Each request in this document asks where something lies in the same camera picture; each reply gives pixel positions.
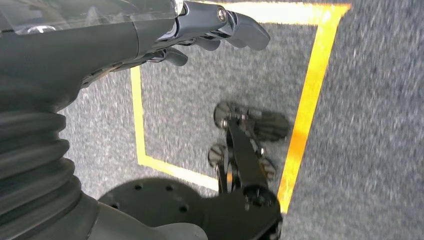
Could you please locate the black robot leg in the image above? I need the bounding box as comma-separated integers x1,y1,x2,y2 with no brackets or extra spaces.
97,100,291,240

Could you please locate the yellow floor tape square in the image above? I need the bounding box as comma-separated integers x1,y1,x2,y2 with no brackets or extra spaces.
130,1,352,215

